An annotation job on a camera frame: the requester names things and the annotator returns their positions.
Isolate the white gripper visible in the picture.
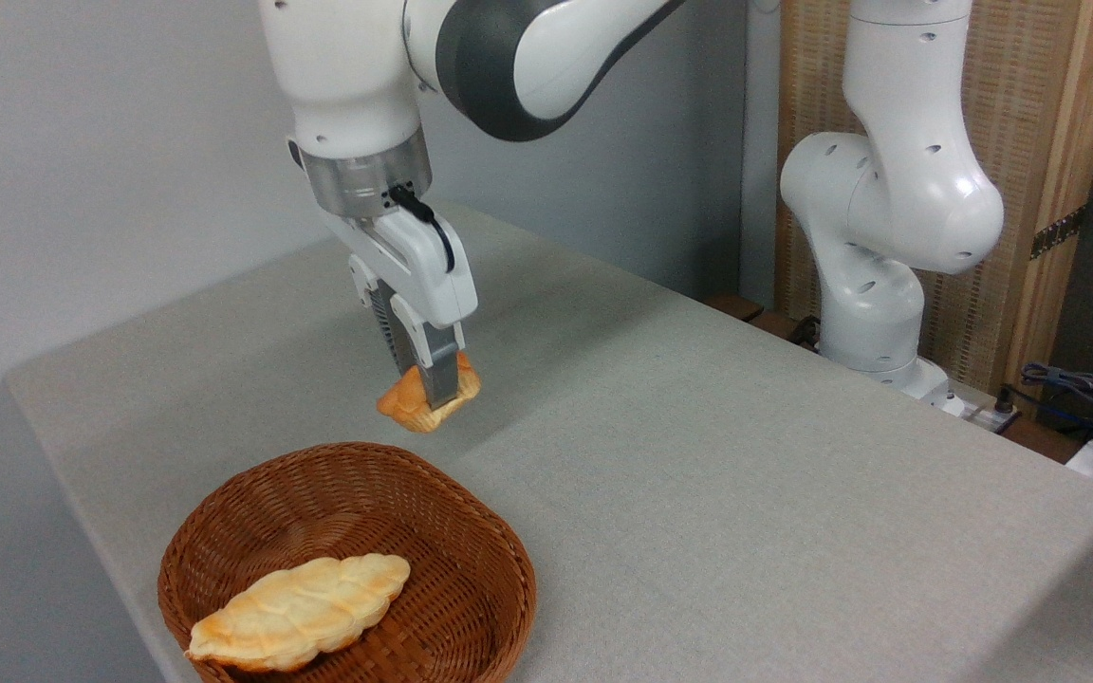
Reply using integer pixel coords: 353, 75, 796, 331
319, 204, 479, 412

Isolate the small round braided bread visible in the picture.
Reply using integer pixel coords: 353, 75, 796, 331
377, 351, 484, 435

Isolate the long braided bread loaf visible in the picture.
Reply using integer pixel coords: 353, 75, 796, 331
185, 553, 412, 674

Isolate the brown woven wicker basket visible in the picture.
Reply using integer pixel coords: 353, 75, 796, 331
157, 442, 538, 683

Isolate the grey tablecloth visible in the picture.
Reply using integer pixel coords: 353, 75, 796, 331
4, 201, 1093, 683

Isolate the brown wooden base board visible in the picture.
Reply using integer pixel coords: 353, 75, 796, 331
704, 291, 824, 354

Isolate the black metal screen hinge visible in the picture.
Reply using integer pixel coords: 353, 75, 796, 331
1029, 206, 1087, 260

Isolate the wooden rattan folding screen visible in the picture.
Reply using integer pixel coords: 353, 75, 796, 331
774, 0, 1093, 396

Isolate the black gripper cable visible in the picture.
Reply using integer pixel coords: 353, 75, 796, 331
388, 184, 458, 275

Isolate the bundle of dark cables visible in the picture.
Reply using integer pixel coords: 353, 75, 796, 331
1000, 361, 1093, 439

